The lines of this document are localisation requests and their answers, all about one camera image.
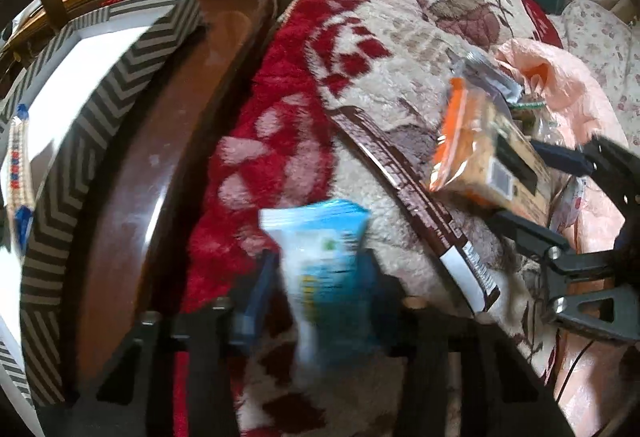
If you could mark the white printed snack packet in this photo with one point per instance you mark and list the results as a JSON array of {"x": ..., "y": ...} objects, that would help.
[{"x": 570, "y": 209}]

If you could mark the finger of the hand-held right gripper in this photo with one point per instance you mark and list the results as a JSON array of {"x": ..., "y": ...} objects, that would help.
[
  {"x": 525, "y": 227},
  {"x": 560, "y": 156}
]

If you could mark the dark wooden chair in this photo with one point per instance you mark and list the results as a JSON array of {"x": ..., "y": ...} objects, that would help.
[{"x": 150, "y": 177}]

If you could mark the pink plastic bag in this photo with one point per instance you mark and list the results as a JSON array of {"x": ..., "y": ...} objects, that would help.
[{"x": 565, "y": 82}]

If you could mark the blue white snack packet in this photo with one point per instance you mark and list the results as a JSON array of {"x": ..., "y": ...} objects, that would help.
[{"x": 320, "y": 267}]

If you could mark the blue-ended snack packet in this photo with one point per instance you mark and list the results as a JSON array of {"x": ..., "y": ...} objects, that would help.
[{"x": 17, "y": 167}]

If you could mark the grey striped cardboard box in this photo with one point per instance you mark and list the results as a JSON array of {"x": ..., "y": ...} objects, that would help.
[{"x": 115, "y": 82}]

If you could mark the orange brown snack packet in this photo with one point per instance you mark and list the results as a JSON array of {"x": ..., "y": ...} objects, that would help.
[{"x": 480, "y": 142}]

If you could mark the brown bar snack packet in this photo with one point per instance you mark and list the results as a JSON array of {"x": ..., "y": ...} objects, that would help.
[{"x": 400, "y": 177}]

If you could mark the green snack packet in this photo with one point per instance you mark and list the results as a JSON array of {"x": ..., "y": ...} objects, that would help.
[{"x": 527, "y": 107}]

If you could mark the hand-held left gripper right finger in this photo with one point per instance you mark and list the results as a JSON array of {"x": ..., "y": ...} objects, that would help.
[{"x": 379, "y": 287}]

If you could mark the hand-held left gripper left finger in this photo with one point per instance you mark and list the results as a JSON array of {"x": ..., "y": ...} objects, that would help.
[{"x": 254, "y": 299}]

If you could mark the floral cushion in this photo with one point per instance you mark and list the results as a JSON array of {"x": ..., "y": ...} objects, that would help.
[{"x": 600, "y": 32}]

